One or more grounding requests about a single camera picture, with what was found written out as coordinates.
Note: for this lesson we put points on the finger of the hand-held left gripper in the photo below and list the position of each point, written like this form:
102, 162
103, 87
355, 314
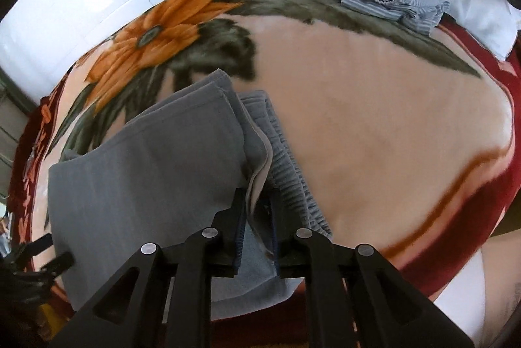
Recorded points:
57, 264
38, 244

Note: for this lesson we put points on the floral red blanket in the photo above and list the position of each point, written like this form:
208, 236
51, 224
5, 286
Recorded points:
366, 108

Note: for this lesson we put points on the grey pants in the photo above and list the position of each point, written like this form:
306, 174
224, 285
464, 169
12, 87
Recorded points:
142, 177

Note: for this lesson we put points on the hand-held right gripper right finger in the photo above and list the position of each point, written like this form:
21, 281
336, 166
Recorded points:
276, 250

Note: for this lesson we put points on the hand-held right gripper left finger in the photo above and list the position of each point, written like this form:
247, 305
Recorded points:
240, 242

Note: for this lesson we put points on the white pillow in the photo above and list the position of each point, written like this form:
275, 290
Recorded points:
480, 14

